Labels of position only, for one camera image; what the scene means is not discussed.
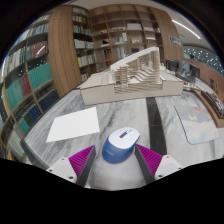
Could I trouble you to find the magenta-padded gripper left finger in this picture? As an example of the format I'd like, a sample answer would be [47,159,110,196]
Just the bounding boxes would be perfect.
[45,144,97,188]

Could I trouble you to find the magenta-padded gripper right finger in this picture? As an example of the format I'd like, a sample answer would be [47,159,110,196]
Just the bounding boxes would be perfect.
[134,143,184,186]

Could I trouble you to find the blue and white computer mouse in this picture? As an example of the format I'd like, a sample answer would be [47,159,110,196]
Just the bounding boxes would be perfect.
[101,126,141,164]

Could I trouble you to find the pale blue printed mouse pad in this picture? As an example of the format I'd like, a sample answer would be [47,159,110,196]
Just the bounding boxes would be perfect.
[173,105,220,145]

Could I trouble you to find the white paper sheet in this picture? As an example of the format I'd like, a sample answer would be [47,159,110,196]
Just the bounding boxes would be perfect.
[46,106,101,143]

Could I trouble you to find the beige wooden architectural model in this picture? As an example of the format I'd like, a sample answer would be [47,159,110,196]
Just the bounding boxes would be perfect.
[77,46,185,106]

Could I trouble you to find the bookshelf with colourful books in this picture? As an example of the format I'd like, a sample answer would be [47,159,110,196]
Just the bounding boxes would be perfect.
[0,13,62,162]

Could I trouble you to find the group of small ceiling lights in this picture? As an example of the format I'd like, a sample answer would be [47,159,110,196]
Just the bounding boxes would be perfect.
[183,46,224,74]

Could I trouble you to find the dark bookshelf with pale books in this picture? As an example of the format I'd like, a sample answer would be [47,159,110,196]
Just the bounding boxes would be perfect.
[72,6,98,82]

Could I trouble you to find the long ceiling light strip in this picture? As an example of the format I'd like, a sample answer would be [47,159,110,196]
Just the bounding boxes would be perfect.
[171,19,202,40]

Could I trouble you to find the hanging wall sign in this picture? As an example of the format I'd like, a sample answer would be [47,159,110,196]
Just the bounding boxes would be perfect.
[168,35,183,47]

